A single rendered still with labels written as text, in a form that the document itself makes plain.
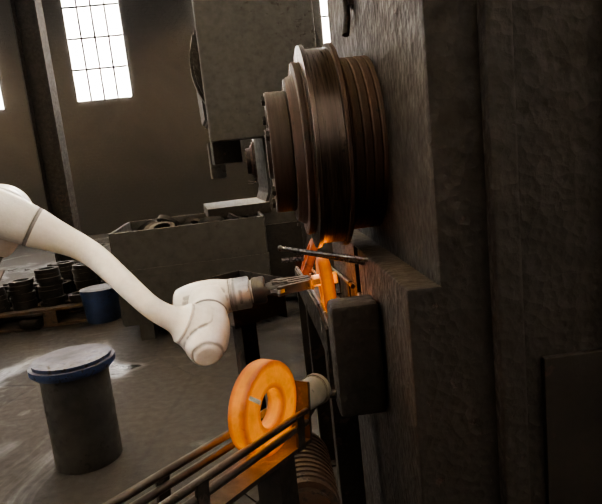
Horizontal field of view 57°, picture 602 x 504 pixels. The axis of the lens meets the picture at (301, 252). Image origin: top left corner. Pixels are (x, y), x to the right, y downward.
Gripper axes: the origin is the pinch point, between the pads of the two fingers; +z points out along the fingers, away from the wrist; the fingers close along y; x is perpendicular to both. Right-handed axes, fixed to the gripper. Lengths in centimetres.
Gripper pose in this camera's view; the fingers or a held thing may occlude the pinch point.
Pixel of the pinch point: (324, 278)
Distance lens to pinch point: 153.3
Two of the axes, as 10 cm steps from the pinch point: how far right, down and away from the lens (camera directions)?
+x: -1.6, -9.7, -1.7
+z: 9.8, -1.7, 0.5
